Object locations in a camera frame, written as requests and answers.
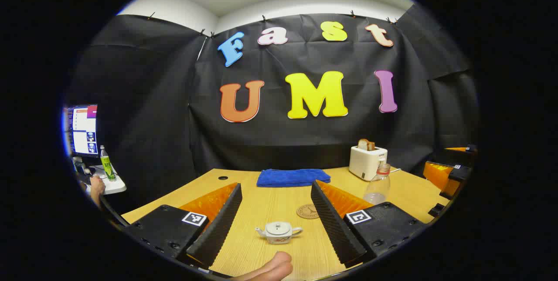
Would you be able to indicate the black backdrop cloth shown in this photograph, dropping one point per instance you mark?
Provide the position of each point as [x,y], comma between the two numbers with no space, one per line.
[174,98]

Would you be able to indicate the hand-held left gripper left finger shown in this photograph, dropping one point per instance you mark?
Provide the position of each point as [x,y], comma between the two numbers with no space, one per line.
[218,228]

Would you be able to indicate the green drink bottle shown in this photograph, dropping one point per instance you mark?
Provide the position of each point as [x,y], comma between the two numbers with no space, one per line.
[107,165]

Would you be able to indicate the round brown coaster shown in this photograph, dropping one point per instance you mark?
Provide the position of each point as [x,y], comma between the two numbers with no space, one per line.
[305,212]

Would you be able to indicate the white teacup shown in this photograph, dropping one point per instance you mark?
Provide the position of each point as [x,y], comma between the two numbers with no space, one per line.
[279,240]

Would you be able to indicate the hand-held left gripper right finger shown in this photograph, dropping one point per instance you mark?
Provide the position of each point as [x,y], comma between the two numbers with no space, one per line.
[333,228]

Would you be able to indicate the blue folded towel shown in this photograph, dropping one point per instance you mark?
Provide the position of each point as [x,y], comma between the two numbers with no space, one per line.
[292,177]

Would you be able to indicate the bread slice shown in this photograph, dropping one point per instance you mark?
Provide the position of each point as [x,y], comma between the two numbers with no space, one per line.
[365,144]

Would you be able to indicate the white toaster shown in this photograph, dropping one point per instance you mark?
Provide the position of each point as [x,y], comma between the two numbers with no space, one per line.
[364,163]

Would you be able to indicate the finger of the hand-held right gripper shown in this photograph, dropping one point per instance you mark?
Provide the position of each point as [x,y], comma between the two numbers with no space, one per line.
[466,148]
[438,176]

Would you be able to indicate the clear plastic water bottle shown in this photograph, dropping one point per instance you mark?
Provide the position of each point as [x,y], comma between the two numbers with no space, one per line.
[377,189]

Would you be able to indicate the computer monitor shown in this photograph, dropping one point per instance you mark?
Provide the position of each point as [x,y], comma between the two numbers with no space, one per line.
[83,130]

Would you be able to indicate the white side table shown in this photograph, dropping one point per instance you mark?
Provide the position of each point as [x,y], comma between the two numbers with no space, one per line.
[114,186]

